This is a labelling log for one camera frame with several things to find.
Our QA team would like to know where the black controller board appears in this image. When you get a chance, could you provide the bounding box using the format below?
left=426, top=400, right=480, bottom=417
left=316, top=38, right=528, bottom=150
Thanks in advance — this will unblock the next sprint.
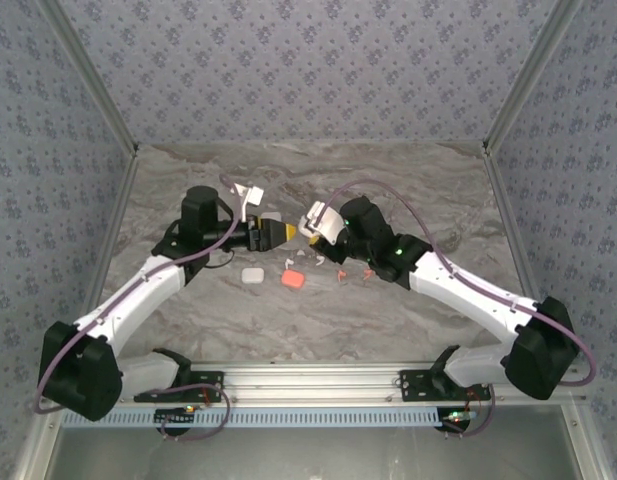
left=154, top=407, right=198, bottom=427
left=439, top=408, right=478, bottom=432

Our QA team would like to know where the grey metal panel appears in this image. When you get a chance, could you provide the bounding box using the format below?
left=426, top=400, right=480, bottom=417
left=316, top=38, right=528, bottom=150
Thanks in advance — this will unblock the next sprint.
left=42, top=403, right=587, bottom=480

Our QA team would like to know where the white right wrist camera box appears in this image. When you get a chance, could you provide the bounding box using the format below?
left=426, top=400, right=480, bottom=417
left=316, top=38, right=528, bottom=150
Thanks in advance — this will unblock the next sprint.
left=296, top=200, right=349, bottom=246

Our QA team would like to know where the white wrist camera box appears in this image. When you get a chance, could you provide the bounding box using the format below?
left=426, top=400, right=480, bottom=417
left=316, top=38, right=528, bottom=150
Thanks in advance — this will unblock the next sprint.
left=296, top=200, right=349, bottom=246
left=231, top=182, right=266, bottom=224

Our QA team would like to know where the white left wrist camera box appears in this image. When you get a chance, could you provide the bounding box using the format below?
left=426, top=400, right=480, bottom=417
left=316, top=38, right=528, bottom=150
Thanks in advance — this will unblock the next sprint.
left=231, top=182, right=266, bottom=224

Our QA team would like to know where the aluminium mounting rail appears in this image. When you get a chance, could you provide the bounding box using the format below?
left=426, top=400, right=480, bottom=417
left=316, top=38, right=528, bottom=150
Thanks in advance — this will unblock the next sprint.
left=132, top=362, right=494, bottom=404

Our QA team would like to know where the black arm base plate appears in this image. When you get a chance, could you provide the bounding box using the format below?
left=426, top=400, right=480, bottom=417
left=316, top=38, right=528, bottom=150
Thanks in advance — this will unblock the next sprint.
left=398, top=368, right=492, bottom=402
left=132, top=369, right=225, bottom=403

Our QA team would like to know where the white slotted cable duct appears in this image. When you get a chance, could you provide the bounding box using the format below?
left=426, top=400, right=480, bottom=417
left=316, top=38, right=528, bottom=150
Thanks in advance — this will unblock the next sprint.
left=62, top=405, right=469, bottom=429

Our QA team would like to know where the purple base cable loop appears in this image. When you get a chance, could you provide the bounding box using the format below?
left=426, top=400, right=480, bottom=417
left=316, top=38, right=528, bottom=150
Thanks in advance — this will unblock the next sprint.
left=440, top=384, right=497, bottom=439
left=147, top=383, right=232, bottom=443

